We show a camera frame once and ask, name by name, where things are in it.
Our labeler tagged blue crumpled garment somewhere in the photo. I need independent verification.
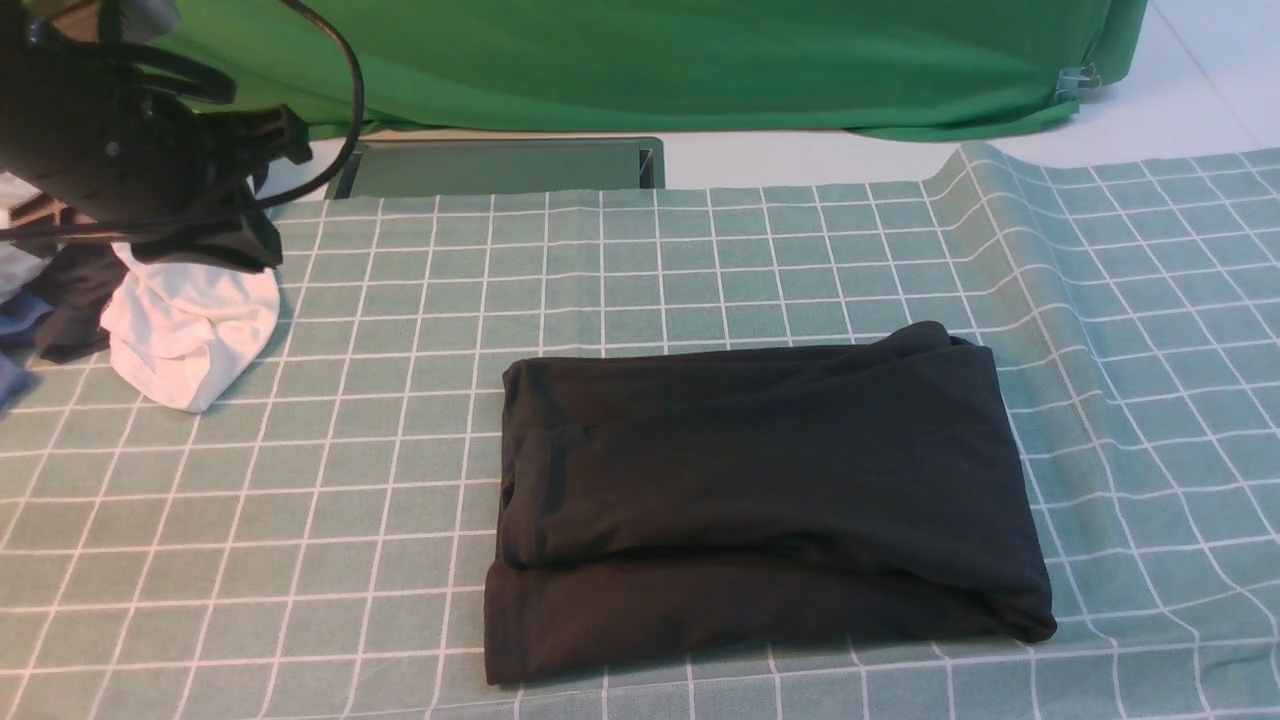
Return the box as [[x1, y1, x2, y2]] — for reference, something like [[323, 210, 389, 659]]
[[1, 291, 52, 411]]

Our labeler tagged white crumpled garment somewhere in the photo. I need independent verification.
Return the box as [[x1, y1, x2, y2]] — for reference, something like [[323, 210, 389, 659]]
[[101, 243, 282, 414]]

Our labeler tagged black crumpled garment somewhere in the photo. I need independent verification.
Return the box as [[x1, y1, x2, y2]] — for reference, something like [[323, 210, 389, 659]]
[[27, 243, 128, 364]]

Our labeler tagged green backdrop cloth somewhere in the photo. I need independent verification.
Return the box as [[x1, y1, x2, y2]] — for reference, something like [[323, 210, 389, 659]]
[[150, 0, 1151, 143]]

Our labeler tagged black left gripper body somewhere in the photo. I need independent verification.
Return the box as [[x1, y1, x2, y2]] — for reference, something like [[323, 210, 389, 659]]
[[10, 100, 312, 273]]

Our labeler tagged metal backdrop clip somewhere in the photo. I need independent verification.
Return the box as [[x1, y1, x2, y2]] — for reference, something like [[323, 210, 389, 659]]
[[1053, 63, 1105, 104]]

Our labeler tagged dark gray long-sleeve shirt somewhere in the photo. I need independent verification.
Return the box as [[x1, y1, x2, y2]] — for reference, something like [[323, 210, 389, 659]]
[[484, 322, 1057, 685]]

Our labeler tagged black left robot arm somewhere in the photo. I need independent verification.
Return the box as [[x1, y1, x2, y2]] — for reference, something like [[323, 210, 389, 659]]
[[1, 1, 312, 273]]

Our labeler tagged gray-green metal tray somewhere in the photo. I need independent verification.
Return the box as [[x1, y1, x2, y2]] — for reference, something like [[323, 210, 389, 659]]
[[326, 137, 666, 199]]

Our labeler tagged green checkered table cloth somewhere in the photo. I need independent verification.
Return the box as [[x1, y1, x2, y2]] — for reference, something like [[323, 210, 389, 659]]
[[1, 143, 1279, 719]]

